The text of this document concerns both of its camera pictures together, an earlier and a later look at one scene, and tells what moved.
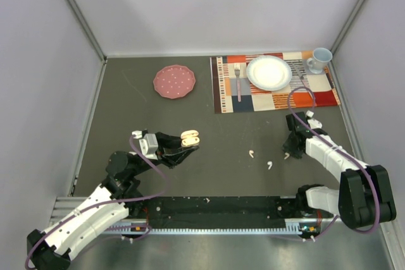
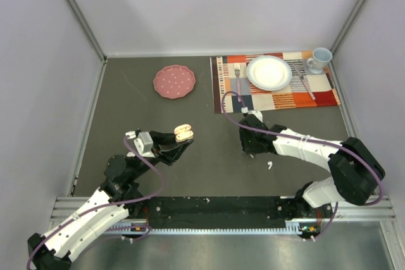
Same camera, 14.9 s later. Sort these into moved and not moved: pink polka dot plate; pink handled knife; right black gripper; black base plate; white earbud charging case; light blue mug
Moved: white earbud charging case; right black gripper
Not moved: black base plate; pink handled knife; pink polka dot plate; light blue mug
